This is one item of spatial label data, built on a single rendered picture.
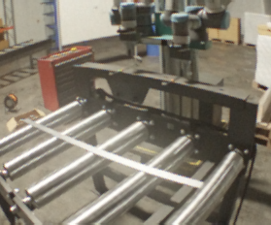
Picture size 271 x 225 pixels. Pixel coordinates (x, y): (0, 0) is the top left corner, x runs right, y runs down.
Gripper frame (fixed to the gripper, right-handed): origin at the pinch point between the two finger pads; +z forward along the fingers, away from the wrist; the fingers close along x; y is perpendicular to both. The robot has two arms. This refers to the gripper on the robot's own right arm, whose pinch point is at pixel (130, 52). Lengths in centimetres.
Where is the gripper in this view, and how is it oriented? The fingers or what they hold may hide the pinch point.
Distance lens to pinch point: 162.2
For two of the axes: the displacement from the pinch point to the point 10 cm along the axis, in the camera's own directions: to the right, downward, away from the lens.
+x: -7.8, -2.4, 5.9
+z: 0.6, 9.0, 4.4
